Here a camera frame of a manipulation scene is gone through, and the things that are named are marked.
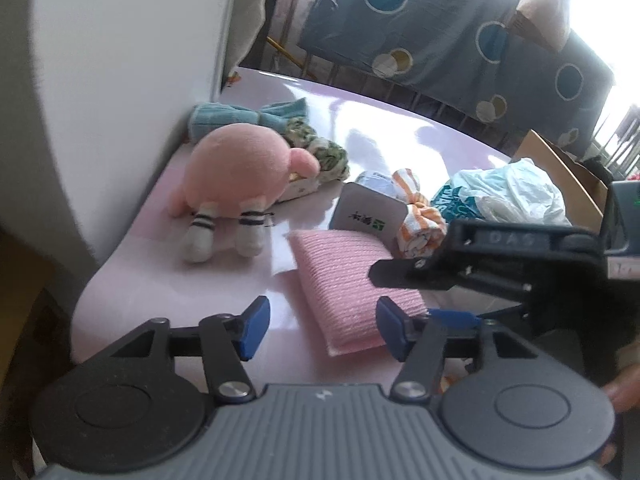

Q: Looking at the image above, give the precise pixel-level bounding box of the pink plush pig toy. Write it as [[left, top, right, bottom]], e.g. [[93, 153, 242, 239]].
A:
[[167, 122, 320, 263]]

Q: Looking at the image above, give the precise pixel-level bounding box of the green patterned rolled cloth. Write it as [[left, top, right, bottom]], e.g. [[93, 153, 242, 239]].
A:
[[283, 117, 349, 183]]

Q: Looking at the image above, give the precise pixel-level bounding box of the blue circle-patterned blanket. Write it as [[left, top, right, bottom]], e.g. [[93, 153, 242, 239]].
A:
[[298, 0, 613, 155]]

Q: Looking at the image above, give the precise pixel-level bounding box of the person's right hand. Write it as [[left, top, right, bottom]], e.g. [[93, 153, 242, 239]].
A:
[[598, 374, 640, 466]]

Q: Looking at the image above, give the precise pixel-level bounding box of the white teal plastic bag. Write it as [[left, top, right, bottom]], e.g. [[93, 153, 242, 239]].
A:
[[431, 158, 570, 226]]

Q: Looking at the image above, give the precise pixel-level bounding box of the orange striped rolled towel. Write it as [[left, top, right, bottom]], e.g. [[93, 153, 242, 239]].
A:
[[392, 168, 447, 259]]

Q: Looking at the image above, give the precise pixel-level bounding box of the white silver card box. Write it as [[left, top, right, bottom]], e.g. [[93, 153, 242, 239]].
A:
[[329, 182, 408, 249]]

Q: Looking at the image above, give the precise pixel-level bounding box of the beige hanging cloth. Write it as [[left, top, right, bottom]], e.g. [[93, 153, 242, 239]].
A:
[[508, 0, 570, 53]]

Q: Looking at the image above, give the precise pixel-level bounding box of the gold tissue packet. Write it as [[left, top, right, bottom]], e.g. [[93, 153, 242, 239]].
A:
[[277, 174, 320, 203]]

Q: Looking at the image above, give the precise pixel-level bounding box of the yellow stick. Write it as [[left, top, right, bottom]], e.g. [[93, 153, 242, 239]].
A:
[[266, 36, 318, 81]]

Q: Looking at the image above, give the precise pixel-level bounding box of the cardboard box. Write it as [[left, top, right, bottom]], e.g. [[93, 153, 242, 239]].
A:
[[512, 130, 608, 233]]

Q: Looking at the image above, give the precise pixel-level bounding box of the pink sponge cloth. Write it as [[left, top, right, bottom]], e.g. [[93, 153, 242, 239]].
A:
[[288, 230, 426, 356]]

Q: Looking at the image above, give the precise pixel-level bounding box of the white tissue pack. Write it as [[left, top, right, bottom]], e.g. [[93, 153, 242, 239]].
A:
[[355, 171, 401, 200]]

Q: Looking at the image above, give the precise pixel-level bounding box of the metal railing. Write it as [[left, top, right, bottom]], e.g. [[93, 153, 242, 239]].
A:
[[264, 0, 640, 172]]

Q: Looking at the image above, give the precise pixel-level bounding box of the beige curtain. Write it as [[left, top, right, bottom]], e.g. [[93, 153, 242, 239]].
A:
[[224, 0, 266, 76]]

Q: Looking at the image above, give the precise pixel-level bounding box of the teal knotted towel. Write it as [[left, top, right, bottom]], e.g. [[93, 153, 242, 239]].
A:
[[188, 99, 308, 144]]

